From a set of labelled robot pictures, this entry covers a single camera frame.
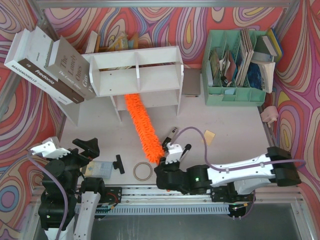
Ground The Lonely Ones book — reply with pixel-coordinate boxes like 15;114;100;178
46;37;96;100

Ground black T-shaped clip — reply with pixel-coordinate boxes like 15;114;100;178
112;154;125;175

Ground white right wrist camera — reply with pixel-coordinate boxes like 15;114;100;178
165;142;184;165

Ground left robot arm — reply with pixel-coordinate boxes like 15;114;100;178
31;137;107;240

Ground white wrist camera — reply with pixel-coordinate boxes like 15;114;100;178
30;136;71;159
165;142;184;165

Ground black silver pen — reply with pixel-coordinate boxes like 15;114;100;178
180;143;192;162

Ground wooden ring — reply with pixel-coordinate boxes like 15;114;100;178
132;161;153;181

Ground black white stapler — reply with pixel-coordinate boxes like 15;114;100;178
162;127;179;148

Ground grey notebook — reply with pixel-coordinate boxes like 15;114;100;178
182;68;201;96

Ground mint green desk organizer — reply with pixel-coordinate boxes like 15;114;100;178
201;29;266;107

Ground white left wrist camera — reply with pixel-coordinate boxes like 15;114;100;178
30;136;71;159

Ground white wooden bookshelf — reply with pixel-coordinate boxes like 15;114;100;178
57;44;185;127

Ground pink tape dispenser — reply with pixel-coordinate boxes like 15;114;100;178
260;105;279;128

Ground orange microfiber duster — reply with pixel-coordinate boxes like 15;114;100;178
124;93;165;164

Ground brown Fredonia book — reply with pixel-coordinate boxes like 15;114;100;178
18;40;84;105

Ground white paperback book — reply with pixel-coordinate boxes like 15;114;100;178
248;60;276;94

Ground books behind shelf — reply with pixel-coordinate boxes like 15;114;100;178
77;31;139;54

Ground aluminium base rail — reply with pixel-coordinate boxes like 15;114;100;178
32;184;303;206

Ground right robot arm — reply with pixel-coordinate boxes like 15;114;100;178
154;146;302;196

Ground yellow sticky note pad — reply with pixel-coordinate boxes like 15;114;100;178
204;130;216;146

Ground white Mademoiselle book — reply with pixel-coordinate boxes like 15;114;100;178
4;27;72;105

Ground blue yellow book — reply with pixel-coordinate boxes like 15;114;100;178
261;28;284;63

